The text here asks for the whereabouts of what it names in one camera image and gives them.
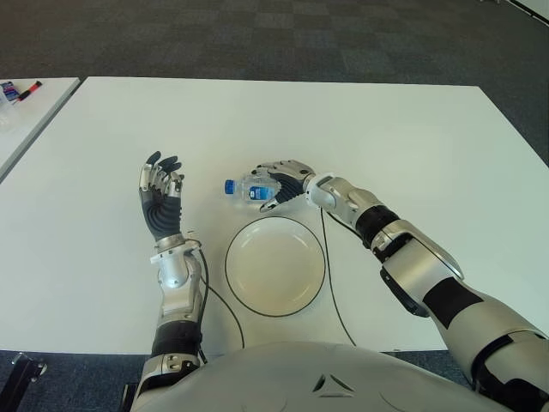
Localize white wrist camera ring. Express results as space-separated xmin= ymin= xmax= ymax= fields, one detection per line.
xmin=303 ymin=171 xmax=334 ymax=207
xmin=149 ymin=237 xmax=203 ymax=265

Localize white side table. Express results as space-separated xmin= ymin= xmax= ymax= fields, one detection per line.
xmin=0 ymin=76 xmax=81 ymax=181

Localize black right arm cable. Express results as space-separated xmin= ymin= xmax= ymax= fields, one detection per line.
xmin=319 ymin=208 xmax=357 ymax=347

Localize white right wrist camera ring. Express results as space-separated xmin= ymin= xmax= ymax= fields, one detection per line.
xmin=303 ymin=171 xmax=334 ymax=207

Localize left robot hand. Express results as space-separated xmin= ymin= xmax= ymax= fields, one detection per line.
xmin=137 ymin=149 xmax=185 ymax=242

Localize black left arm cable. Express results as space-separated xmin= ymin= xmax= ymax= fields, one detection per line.
xmin=192 ymin=244 xmax=245 ymax=361

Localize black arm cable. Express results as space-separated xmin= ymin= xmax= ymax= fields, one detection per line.
xmin=192 ymin=244 xmax=245 ymax=361
xmin=319 ymin=208 xmax=357 ymax=347

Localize white left wrist camera ring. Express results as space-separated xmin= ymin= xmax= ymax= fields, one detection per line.
xmin=149 ymin=237 xmax=203 ymax=265

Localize black metal stand frame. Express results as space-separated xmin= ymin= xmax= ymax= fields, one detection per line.
xmin=0 ymin=352 xmax=48 ymax=412

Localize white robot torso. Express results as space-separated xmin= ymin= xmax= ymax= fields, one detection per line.
xmin=136 ymin=341 xmax=549 ymax=412

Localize clear water bottle blue cap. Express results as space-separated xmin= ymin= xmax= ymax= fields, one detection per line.
xmin=223 ymin=170 xmax=282 ymax=209

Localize blue white small pack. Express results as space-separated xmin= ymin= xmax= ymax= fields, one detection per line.
xmin=0 ymin=80 xmax=21 ymax=102

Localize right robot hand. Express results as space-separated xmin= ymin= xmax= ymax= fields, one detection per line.
xmin=249 ymin=158 xmax=317 ymax=215

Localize red marker pen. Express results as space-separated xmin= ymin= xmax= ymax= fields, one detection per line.
xmin=16 ymin=79 xmax=44 ymax=102

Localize white plate black rim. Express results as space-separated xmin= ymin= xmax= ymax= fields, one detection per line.
xmin=225 ymin=217 xmax=326 ymax=318

